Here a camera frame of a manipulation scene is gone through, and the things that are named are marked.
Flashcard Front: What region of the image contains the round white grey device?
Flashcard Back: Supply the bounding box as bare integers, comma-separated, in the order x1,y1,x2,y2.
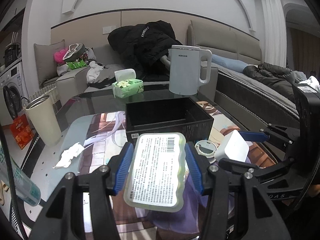
195,140,217,158

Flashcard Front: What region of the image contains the white square adapter box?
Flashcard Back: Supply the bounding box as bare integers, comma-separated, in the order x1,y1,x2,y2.
214,130,249,162

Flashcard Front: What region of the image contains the green case with label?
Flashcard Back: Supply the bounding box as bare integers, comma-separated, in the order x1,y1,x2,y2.
124,132,186,213

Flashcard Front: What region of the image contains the person's right hand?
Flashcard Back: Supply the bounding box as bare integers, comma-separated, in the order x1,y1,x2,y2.
307,184,320,204

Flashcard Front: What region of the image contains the bed with beige headboard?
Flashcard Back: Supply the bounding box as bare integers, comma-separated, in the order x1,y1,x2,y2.
187,20,299,130

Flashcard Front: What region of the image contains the anime printed desk mat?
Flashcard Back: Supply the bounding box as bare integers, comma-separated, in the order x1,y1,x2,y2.
77,101,278,240

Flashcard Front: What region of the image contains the black open cardboard box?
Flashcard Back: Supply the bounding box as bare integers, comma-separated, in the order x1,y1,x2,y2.
125,97,214,144

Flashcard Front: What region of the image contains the crumpled white tissue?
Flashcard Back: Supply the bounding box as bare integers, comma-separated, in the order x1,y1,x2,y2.
53,142,85,169

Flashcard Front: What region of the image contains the dark olive jacket on bed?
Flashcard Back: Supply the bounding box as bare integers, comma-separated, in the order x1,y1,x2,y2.
243,62,307,102

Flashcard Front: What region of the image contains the light blue pillow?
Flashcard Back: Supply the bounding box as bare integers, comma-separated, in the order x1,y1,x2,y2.
212,54,249,73

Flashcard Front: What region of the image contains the white electric kettle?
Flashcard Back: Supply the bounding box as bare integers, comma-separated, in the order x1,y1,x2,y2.
169,45,212,96

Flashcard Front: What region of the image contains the green tissue pack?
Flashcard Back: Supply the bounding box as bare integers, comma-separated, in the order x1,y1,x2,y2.
112,68,144,99

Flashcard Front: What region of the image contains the white and grey clothes pile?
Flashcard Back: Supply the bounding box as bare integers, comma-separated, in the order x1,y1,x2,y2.
57,47,125,88

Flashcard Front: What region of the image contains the green silver drink can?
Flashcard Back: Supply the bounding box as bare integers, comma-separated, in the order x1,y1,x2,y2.
0,146,41,206

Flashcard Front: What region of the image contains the cream tumbler cup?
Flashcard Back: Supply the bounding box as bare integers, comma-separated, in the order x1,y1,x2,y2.
25,95,61,146

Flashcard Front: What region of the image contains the white woven basket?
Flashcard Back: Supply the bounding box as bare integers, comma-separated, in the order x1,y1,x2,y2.
28,85,62,114

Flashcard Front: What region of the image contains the red gift box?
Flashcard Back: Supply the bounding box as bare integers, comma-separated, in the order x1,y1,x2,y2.
10,114,34,150

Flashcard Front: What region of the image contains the grey sofa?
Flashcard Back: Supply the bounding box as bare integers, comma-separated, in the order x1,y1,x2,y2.
34,39,220,106

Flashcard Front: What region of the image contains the green printed bag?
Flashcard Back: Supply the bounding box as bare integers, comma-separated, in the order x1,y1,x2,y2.
66,60,87,70

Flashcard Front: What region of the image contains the white curtain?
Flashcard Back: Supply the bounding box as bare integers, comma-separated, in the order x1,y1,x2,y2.
261,0,287,67

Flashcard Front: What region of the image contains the black puffer jacket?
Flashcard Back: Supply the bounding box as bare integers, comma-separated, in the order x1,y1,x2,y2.
108,20,182,82

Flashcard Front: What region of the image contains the grey sofa cushion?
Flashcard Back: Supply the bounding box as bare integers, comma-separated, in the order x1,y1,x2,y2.
34,40,65,86

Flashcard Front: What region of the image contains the pink plush toy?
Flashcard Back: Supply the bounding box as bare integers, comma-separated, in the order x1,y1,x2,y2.
54,49,67,65

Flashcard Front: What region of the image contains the white washing machine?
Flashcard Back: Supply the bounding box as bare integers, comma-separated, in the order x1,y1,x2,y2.
1,59,29,126

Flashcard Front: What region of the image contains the white wall socket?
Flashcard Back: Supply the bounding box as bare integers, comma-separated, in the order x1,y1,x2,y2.
103,26,113,35

